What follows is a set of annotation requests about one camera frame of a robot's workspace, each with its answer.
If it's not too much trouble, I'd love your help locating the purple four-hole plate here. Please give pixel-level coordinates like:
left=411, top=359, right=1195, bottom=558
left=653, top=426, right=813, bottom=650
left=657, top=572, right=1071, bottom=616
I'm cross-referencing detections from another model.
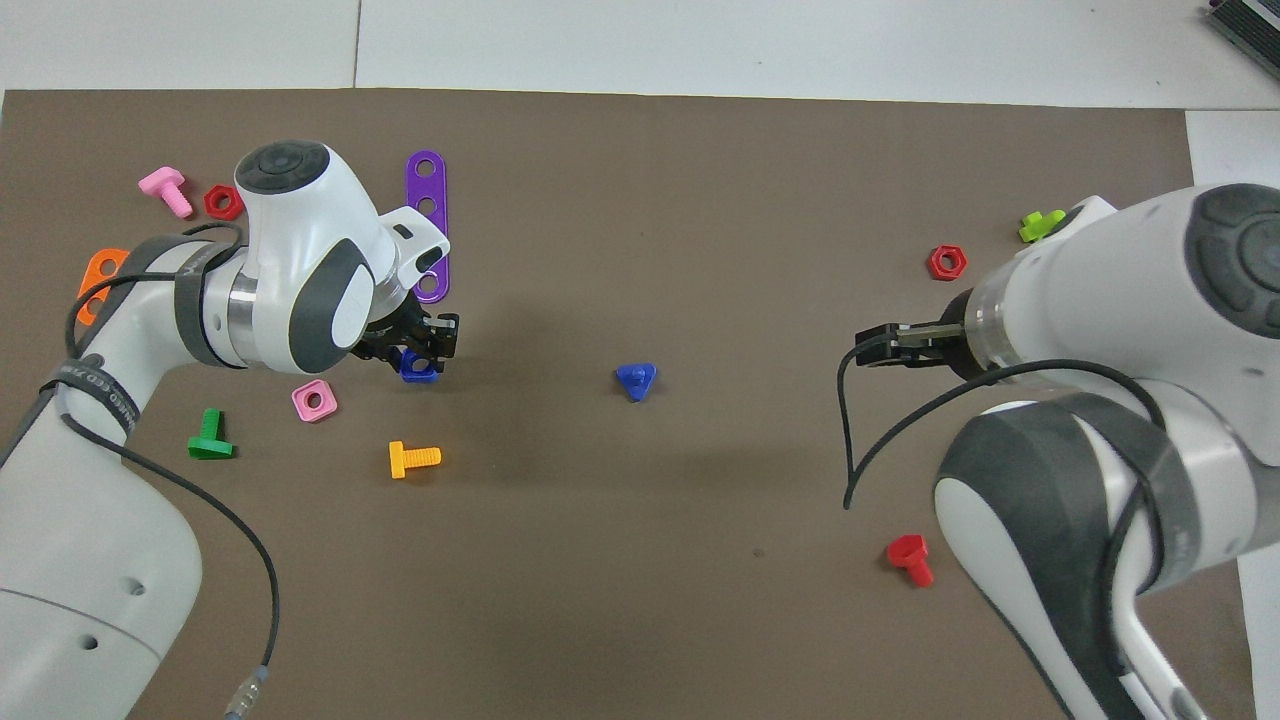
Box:
left=405, top=150, right=453, bottom=305

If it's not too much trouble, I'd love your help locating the pink plastic screw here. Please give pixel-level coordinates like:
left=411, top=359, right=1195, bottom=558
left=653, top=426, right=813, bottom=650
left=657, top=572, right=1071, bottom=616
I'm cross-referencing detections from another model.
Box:
left=137, top=167, right=195, bottom=219

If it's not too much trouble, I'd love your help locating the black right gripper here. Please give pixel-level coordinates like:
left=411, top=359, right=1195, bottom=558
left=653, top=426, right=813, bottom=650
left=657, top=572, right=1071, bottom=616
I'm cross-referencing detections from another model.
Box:
left=857, top=288, right=993, bottom=381

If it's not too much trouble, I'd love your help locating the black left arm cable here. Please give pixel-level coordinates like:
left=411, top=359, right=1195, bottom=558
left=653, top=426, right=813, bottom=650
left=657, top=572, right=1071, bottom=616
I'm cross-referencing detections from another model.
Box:
left=65, top=225, right=281, bottom=720

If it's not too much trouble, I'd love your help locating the red plastic screw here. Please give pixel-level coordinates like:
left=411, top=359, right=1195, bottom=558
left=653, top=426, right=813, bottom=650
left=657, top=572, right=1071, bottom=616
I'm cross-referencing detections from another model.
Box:
left=886, top=534, right=936, bottom=589

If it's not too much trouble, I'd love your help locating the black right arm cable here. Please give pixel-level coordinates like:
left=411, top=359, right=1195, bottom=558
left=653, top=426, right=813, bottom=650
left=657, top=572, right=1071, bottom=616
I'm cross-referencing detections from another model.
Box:
left=838, top=335, right=1176, bottom=641

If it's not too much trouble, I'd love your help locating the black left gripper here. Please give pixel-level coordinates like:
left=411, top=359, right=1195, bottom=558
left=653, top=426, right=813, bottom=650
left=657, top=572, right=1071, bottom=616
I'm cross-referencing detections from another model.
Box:
left=352, top=290, right=460, bottom=373

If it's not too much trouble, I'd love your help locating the green plastic screw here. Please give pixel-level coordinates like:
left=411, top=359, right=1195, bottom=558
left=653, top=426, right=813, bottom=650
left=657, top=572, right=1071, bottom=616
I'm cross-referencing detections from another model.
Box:
left=187, top=407, right=237, bottom=461

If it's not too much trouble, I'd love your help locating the grey ribbed device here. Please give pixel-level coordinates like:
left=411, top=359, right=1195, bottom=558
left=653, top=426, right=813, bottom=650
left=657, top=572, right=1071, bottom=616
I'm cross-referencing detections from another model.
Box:
left=1205, top=0, right=1280, bottom=56

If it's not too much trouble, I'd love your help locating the blue triangle-head screw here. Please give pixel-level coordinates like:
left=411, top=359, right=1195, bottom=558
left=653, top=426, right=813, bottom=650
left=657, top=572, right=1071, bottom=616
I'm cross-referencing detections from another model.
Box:
left=615, top=362, right=659, bottom=404

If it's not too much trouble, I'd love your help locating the pink square nut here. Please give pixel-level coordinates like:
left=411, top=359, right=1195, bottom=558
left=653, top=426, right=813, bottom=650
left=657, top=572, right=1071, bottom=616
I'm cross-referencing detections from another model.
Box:
left=291, top=379, right=339, bottom=424

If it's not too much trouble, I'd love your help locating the brown table mat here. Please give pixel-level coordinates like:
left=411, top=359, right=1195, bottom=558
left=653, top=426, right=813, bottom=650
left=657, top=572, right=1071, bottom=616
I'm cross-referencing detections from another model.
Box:
left=0, top=88, right=1241, bottom=720

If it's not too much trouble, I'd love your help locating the orange heart plate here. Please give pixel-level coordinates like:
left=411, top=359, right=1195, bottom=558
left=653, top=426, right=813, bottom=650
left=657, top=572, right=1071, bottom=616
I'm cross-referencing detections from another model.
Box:
left=76, top=247, right=133, bottom=328

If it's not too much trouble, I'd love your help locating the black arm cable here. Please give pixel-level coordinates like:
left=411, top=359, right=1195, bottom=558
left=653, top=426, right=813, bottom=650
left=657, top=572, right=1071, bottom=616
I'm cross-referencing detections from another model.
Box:
left=838, top=335, right=1176, bottom=641
left=65, top=225, right=281, bottom=720

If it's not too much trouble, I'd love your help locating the orange plastic screw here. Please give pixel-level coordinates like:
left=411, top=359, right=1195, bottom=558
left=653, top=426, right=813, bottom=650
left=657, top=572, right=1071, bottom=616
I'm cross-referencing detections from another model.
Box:
left=388, top=440, right=442, bottom=481

